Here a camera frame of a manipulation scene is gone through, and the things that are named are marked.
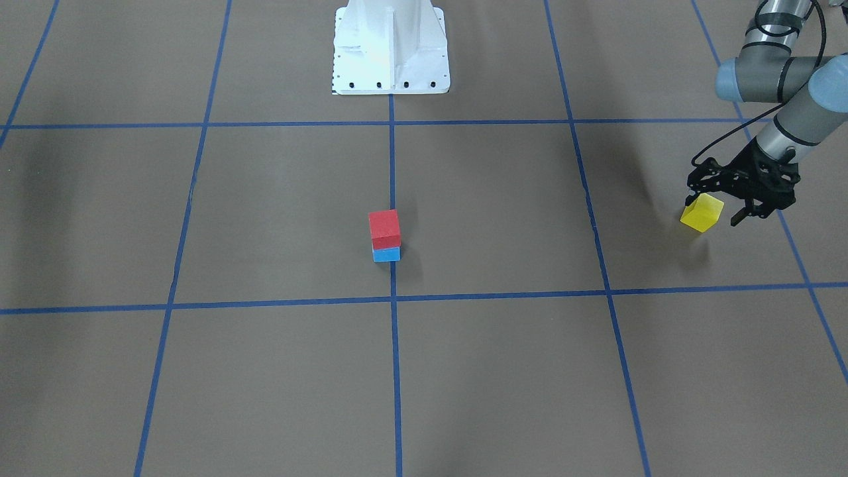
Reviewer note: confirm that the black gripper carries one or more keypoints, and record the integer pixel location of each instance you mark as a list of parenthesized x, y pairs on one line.
[(744, 169)]

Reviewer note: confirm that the yellow block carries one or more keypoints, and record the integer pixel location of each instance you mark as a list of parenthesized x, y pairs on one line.
[(701, 212)]

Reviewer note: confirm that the blue block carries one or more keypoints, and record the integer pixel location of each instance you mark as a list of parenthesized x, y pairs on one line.
[(382, 255)]

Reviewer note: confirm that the red block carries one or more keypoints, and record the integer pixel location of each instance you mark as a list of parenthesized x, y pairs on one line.
[(384, 229)]

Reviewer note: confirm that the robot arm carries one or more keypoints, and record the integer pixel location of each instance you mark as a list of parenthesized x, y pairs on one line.
[(782, 62)]

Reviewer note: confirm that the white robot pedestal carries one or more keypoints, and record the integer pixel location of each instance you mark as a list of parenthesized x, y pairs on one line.
[(390, 48)]

